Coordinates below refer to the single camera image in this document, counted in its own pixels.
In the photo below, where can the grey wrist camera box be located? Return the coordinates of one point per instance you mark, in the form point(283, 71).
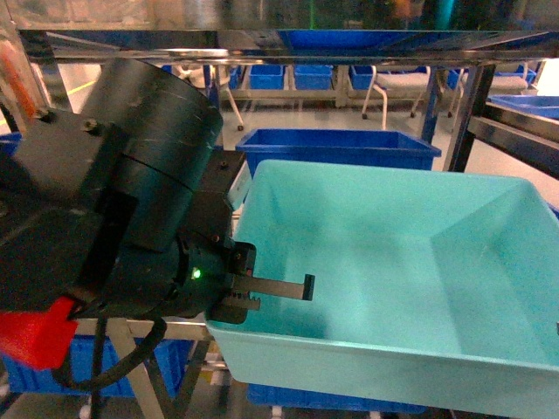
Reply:
point(228, 174)

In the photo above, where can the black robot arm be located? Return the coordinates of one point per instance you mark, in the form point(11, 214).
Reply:
point(125, 208)

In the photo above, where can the blue bin lower shelf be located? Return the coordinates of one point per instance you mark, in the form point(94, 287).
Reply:
point(303, 399)

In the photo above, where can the blue bin behind teal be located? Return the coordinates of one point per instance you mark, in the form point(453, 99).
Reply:
point(390, 149)

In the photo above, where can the teal plastic bin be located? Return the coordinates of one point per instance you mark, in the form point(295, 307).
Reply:
point(431, 288)

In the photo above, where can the steel shelf frame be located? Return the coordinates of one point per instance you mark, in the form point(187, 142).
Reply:
point(482, 50)

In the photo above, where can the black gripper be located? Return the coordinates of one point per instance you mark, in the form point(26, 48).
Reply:
point(211, 264)

